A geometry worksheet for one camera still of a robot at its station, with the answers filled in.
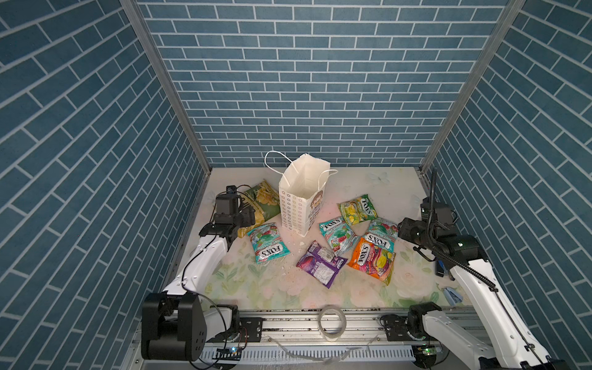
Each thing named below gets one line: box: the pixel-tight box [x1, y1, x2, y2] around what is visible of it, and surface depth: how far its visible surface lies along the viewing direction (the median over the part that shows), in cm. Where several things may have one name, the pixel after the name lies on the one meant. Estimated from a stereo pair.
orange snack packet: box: [346, 237, 397, 286], surface depth 88 cm
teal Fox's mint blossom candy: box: [363, 218, 399, 253], surface depth 95 cm
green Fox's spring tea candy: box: [336, 194, 379, 226], surface depth 103 cm
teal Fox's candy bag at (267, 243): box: [246, 222, 291, 265], surface depth 92 cm
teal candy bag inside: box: [318, 216, 361, 256], surface depth 95 cm
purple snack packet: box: [296, 240, 349, 290], surface depth 87 cm
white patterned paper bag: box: [263, 150, 339, 238], surface depth 88 cm
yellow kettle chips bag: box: [237, 179, 282, 239], surface depth 101 cm
